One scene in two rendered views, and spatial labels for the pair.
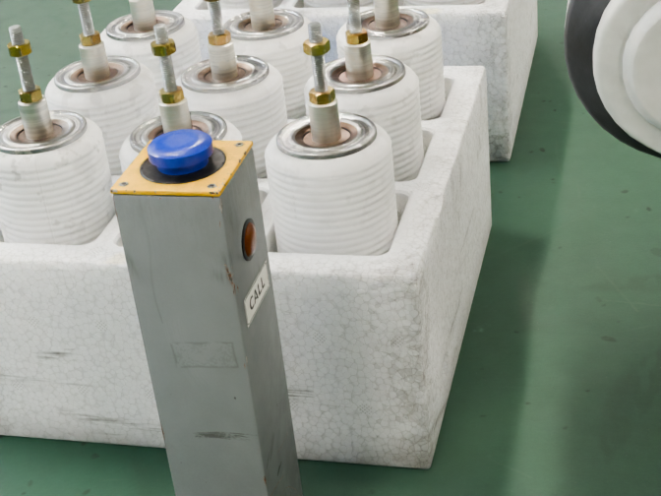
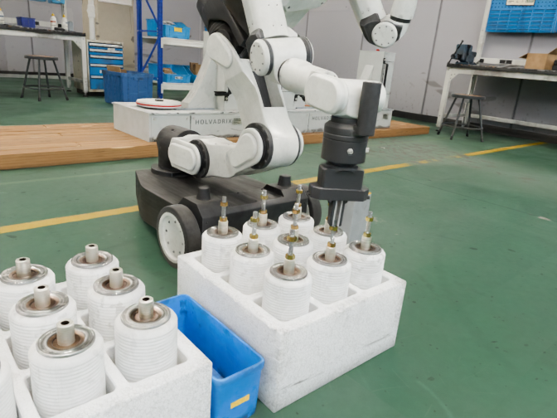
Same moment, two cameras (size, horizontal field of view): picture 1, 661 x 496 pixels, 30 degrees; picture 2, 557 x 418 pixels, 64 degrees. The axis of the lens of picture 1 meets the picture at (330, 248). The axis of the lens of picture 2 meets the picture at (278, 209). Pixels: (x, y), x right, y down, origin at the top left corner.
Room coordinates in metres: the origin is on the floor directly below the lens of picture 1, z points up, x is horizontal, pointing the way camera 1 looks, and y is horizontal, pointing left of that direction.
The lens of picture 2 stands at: (1.83, 0.55, 0.65)
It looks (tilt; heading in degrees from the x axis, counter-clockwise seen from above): 18 degrees down; 212
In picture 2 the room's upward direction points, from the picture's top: 5 degrees clockwise
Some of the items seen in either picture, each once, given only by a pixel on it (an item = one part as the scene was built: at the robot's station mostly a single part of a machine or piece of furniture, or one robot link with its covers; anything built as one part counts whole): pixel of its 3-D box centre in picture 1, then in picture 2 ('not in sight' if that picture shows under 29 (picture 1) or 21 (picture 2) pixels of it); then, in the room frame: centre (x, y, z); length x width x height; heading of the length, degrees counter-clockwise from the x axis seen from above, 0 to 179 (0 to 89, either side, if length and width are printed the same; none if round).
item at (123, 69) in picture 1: (97, 75); (329, 259); (1.02, 0.19, 0.25); 0.08 x 0.08 x 0.01
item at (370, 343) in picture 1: (250, 238); (287, 301); (0.99, 0.07, 0.09); 0.39 x 0.39 x 0.18; 73
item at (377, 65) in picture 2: not in sight; (324, 85); (-2.01, -1.44, 0.45); 1.51 x 0.57 x 0.74; 165
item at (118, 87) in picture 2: not in sight; (128, 88); (-1.75, -3.86, 0.18); 0.50 x 0.41 x 0.37; 80
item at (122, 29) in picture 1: (145, 27); (288, 271); (1.13, 0.15, 0.25); 0.08 x 0.08 x 0.01
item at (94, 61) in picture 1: (94, 61); (330, 253); (1.02, 0.19, 0.26); 0.02 x 0.02 x 0.03
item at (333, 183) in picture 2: not in sight; (341, 168); (1.02, 0.19, 0.45); 0.13 x 0.10 x 0.12; 130
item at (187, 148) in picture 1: (181, 155); not in sight; (0.69, 0.08, 0.32); 0.04 x 0.04 x 0.02
